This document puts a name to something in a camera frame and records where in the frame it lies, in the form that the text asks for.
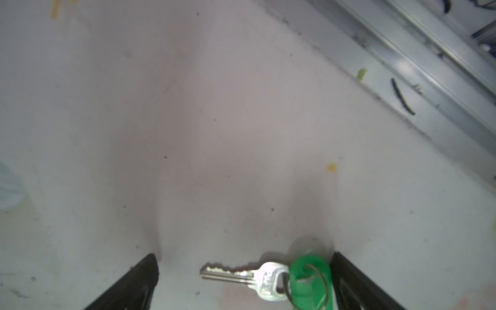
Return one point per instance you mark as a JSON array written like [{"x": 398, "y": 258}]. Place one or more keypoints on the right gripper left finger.
[{"x": 134, "y": 290}]

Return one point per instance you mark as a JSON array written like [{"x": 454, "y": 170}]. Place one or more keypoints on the silver key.
[{"x": 266, "y": 281}]

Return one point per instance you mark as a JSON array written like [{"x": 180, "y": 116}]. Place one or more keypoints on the aluminium front rail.
[{"x": 409, "y": 56}]

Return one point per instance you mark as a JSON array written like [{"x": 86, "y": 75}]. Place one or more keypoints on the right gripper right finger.
[{"x": 355, "y": 290}]

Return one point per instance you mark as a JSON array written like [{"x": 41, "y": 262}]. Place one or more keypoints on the green key tag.
[{"x": 310, "y": 283}]

